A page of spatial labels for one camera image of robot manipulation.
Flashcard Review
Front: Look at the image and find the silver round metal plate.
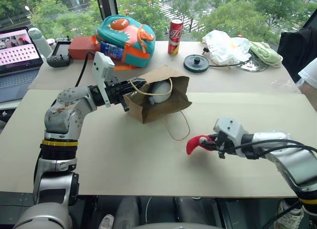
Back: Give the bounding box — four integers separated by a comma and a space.
234, 52, 269, 73

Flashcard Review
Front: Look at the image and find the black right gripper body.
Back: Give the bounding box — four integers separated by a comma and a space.
213, 131, 238, 160

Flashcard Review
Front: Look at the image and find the white grey plush toy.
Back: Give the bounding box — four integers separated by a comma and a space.
148, 81, 172, 106

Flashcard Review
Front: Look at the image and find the white grey foot-like shape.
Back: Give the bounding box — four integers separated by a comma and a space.
98, 214, 115, 229

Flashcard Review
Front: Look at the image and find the person in white shirt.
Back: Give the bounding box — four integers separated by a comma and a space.
296, 63, 317, 104

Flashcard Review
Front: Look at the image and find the red white plush toy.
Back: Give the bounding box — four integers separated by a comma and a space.
186, 135, 215, 156

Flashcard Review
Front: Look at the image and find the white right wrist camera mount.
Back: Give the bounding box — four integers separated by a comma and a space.
213, 117, 249, 157

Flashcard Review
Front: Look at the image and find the black handheld controller with screen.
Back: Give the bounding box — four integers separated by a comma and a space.
46, 37, 73, 68

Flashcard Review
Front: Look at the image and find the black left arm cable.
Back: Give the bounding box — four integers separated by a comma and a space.
75, 51, 97, 88

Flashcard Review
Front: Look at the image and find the black garment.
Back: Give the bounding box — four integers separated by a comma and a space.
276, 26, 317, 83

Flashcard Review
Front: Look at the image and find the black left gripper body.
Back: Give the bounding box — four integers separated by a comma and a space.
104, 76, 126, 106

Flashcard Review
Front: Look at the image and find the brown paper bag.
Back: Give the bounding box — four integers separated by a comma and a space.
123, 65, 193, 141

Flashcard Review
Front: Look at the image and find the black round kettle base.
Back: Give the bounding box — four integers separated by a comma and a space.
183, 54, 210, 72

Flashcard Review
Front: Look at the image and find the white bottle with pale cap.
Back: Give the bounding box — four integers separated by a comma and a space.
27, 27, 53, 59

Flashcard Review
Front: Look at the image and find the teal dinosaur kids backpack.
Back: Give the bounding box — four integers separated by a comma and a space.
91, 14, 157, 71

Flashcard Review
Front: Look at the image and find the red soda can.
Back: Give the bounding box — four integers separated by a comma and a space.
167, 18, 184, 55

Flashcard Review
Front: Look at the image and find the red rectangular box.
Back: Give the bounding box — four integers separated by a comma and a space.
67, 36, 100, 60

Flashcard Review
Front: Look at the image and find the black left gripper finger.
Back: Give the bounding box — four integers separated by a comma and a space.
120, 77, 147, 94
118, 95, 130, 113

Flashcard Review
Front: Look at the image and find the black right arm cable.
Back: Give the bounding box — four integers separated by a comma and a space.
232, 139, 317, 160

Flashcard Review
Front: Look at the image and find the black window frame post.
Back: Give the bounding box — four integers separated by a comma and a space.
95, 0, 119, 22

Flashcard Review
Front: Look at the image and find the white plastic bag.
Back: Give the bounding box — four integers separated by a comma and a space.
202, 29, 252, 66

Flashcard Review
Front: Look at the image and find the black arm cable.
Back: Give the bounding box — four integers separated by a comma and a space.
232, 139, 317, 160
75, 51, 97, 88

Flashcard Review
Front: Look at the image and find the black kettle base power cord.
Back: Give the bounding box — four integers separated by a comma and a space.
202, 47, 246, 67

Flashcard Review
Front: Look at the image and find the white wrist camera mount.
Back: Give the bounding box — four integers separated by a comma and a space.
213, 117, 249, 157
91, 51, 115, 108

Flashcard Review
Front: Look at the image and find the grey open laptop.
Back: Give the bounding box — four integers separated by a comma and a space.
0, 26, 45, 104

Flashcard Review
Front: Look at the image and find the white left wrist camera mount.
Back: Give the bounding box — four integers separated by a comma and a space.
91, 51, 115, 108

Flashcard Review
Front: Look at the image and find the white sneaker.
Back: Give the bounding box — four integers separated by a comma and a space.
274, 198, 305, 229

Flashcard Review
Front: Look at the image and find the pale green fabric pouch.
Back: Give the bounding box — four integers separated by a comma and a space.
248, 41, 284, 67

